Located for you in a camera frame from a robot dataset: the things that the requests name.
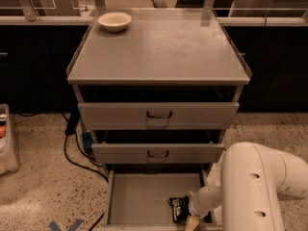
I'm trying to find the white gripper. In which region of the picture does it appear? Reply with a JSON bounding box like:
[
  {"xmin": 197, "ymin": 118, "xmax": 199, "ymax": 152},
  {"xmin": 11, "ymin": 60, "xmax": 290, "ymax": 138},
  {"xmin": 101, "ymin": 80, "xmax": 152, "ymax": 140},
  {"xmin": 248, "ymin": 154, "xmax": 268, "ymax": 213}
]
[{"xmin": 185, "ymin": 192, "xmax": 207, "ymax": 231}]

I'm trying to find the dark blue chip bag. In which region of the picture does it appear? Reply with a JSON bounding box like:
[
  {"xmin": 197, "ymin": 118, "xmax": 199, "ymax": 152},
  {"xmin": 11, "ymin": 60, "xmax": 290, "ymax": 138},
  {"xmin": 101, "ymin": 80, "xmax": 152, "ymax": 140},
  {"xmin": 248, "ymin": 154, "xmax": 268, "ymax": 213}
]
[{"xmin": 167, "ymin": 195, "xmax": 190, "ymax": 223}]

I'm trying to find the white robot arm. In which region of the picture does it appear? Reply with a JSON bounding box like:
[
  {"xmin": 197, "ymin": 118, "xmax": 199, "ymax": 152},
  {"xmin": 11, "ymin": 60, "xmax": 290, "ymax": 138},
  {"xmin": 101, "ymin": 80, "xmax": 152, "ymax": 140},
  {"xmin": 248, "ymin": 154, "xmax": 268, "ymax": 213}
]
[{"xmin": 185, "ymin": 142, "xmax": 308, "ymax": 231}]

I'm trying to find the grey bottom drawer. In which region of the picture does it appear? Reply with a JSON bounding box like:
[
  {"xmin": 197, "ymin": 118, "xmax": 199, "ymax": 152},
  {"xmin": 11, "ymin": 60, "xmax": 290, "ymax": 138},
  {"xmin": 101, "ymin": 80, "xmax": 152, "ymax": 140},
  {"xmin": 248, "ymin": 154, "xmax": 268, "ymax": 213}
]
[{"xmin": 93, "ymin": 169, "xmax": 208, "ymax": 231}]

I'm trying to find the grey drawer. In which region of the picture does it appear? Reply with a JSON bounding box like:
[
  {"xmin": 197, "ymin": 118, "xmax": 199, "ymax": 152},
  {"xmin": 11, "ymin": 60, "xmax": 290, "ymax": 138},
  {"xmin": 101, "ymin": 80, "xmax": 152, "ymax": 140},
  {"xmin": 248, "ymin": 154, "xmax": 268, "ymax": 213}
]
[
  {"xmin": 92, "ymin": 143, "xmax": 224, "ymax": 164},
  {"xmin": 93, "ymin": 169, "xmax": 208, "ymax": 231},
  {"xmin": 78, "ymin": 102, "xmax": 239, "ymax": 130}
]

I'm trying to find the grey middle drawer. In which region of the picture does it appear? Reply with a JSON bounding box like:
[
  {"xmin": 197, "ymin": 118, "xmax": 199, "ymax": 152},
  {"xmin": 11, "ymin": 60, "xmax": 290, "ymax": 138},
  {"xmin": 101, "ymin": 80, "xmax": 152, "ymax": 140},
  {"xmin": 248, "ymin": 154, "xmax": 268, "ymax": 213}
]
[{"xmin": 92, "ymin": 143, "xmax": 224, "ymax": 164}]

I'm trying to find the grey drawer cabinet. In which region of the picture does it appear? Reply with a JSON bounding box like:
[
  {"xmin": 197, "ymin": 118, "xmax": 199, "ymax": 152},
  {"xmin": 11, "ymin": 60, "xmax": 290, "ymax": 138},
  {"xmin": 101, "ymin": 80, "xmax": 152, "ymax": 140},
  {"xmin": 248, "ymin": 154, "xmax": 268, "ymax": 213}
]
[{"xmin": 65, "ymin": 8, "xmax": 253, "ymax": 171}]

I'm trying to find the grey top drawer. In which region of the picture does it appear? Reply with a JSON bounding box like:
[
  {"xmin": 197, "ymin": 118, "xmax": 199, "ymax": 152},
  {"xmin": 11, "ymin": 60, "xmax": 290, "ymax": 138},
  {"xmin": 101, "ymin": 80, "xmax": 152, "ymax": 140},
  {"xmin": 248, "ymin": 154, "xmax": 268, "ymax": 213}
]
[{"xmin": 78, "ymin": 102, "xmax": 239, "ymax": 130}]

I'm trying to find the blue power box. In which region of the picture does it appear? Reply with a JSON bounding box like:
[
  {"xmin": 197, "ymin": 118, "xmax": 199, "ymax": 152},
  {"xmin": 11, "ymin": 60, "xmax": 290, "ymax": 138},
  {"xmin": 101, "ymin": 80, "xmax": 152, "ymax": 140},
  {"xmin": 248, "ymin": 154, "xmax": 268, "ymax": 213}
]
[{"xmin": 82, "ymin": 132, "xmax": 93, "ymax": 151}]

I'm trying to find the black power adapter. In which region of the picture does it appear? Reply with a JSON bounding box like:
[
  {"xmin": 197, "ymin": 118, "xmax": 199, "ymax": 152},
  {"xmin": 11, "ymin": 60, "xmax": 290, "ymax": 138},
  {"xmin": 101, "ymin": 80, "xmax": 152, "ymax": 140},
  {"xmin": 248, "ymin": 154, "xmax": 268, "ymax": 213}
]
[{"xmin": 65, "ymin": 107, "xmax": 80, "ymax": 136}]

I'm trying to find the clear plastic bin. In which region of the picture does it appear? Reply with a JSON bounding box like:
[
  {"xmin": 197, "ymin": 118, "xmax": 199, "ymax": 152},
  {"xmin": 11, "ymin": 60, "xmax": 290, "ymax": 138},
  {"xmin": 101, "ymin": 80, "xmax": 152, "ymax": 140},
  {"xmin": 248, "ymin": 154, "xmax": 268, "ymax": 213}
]
[{"xmin": 0, "ymin": 104, "xmax": 19, "ymax": 174}]

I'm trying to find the white bowl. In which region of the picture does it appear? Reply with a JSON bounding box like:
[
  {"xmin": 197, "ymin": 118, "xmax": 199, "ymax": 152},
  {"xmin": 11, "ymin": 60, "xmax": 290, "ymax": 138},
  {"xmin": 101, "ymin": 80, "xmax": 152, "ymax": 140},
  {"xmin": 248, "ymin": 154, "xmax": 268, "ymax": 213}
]
[{"xmin": 97, "ymin": 13, "xmax": 132, "ymax": 33}]

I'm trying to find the black middle drawer handle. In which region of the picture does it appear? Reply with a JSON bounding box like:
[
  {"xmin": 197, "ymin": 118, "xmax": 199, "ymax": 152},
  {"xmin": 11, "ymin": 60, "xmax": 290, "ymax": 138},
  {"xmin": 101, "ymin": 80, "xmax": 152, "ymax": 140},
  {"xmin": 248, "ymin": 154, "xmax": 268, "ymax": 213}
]
[{"xmin": 147, "ymin": 150, "xmax": 169, "ymax": 159}]

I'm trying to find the black floor cable left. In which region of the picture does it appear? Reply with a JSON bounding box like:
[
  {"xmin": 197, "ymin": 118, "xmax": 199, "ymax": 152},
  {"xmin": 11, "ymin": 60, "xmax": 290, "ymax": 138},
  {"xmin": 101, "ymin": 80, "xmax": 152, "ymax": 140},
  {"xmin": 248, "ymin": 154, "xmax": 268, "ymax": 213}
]
[{"xmin": 61, "ymin": 112, "xmax": 110, "ymax": 183}]

